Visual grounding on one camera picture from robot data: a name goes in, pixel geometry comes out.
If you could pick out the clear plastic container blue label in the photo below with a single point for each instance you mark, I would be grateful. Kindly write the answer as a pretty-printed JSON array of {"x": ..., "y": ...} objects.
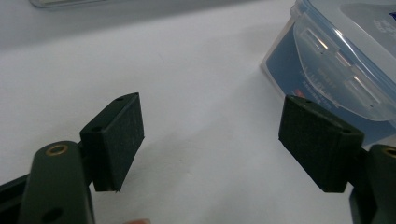
[{"x": 348, "y": 56}]

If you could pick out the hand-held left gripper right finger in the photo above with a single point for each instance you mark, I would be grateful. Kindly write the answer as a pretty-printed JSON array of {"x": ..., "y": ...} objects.
[{"x": 317, "y": 140}]

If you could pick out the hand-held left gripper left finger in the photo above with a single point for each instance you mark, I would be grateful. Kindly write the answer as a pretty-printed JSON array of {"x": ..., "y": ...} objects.
[{"x": 112, "y": 140}]

